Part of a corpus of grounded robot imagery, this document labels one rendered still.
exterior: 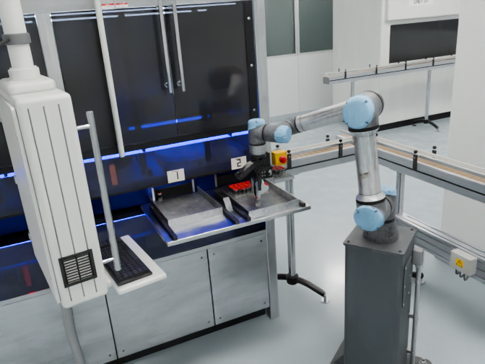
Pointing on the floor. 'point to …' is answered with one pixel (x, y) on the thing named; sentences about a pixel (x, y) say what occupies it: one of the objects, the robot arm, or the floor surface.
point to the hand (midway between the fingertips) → (256, 196)
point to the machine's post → (265, 144)
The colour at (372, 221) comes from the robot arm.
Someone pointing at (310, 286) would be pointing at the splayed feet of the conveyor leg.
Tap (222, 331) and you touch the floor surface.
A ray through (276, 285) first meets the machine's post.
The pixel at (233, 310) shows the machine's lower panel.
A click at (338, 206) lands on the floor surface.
